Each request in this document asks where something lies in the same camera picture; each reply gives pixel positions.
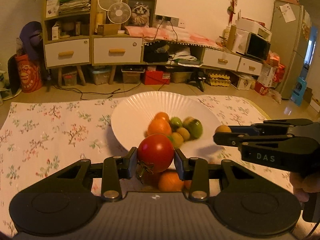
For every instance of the egg carton tray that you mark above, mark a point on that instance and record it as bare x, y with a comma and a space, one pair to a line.
217, 78

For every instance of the pink cloth on sideboard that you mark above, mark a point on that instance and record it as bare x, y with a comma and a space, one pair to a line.
172, 34

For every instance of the yellow-brown tomato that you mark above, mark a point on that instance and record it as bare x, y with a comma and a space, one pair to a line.
223, 129

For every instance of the floral tablecloth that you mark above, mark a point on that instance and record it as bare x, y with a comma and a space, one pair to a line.
38, 139

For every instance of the green oval fruit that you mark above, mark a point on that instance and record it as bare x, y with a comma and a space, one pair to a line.
195, 128

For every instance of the right hand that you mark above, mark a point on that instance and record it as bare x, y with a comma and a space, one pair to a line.
303, 187

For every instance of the small orange tomato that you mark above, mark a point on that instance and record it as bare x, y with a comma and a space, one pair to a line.
163, 116

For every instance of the large red tomato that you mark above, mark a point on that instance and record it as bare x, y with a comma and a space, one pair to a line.
156, 152

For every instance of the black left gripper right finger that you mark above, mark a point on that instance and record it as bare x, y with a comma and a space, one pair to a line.
241, 200

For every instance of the pale yellow round fruit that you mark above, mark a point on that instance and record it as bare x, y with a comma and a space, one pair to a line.
187, 121

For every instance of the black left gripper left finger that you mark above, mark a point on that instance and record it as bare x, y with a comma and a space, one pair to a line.
70, 198

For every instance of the silver refrigerator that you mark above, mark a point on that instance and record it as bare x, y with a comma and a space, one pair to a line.
290, 28

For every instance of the long low sideboard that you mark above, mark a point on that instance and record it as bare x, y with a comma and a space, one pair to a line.
211, 57

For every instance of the large orange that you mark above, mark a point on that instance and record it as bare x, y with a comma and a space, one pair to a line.
159, 126

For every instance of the white drawer cabinet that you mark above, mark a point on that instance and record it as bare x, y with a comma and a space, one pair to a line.
116, 50

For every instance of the small yellow longan fruit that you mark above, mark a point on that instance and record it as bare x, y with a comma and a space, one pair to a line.
184, 133

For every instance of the small green tomato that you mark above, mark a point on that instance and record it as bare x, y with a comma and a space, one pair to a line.
175, 123

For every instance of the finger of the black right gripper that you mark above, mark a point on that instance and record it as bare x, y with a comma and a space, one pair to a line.
282, 143
278, 126

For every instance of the clear plastic storage bin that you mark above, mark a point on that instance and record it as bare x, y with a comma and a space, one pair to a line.
100, 76

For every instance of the purple helmet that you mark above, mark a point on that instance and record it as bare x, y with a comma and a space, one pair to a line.
31, 37

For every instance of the framed cat picture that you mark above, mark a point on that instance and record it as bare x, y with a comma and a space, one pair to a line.
142, 12

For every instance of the orange mandarin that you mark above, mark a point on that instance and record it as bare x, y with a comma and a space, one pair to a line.
170, 182

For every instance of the wooden shelf cabinet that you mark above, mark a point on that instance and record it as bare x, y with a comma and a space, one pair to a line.
67, 30

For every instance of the red storage box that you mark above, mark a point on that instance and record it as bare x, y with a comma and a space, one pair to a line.
156, 78

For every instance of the black microwave oven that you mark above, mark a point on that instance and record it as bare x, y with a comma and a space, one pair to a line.
257, 47

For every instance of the white desk fan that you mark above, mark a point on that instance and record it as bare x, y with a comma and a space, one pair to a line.
119, 13

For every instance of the blue plastic stool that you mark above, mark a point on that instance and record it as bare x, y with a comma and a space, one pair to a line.
298, 92

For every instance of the white fluted plate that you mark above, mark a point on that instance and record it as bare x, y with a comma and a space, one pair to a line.
131, 118

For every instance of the orange printed bag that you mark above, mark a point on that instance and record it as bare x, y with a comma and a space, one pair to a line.
29, 73

